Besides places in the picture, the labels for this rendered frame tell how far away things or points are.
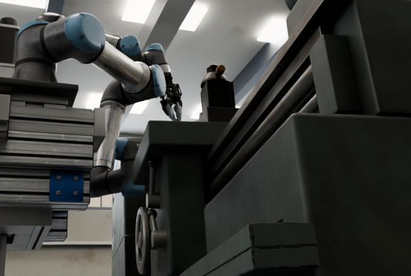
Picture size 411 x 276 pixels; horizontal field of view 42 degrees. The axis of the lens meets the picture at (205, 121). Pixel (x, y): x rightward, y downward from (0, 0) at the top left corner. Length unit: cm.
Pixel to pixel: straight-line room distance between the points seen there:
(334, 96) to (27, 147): 101
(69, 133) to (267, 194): 96
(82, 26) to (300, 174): 111
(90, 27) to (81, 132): 30
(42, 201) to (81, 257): 1042
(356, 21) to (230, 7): 787
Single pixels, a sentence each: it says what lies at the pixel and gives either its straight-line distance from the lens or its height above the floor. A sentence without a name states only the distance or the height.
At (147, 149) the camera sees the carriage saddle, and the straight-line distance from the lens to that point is 117.
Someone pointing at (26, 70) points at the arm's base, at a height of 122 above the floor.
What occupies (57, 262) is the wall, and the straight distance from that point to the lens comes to 1182.
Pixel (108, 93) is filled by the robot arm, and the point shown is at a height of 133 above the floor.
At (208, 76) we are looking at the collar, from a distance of 144.
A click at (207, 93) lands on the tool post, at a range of 142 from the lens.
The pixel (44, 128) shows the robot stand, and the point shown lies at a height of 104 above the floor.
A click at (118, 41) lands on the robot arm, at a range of 217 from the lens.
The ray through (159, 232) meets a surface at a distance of 115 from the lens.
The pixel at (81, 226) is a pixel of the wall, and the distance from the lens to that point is 1203.
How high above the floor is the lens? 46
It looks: 23 degrees up
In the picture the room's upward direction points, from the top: 5 degrees counter-clockwise
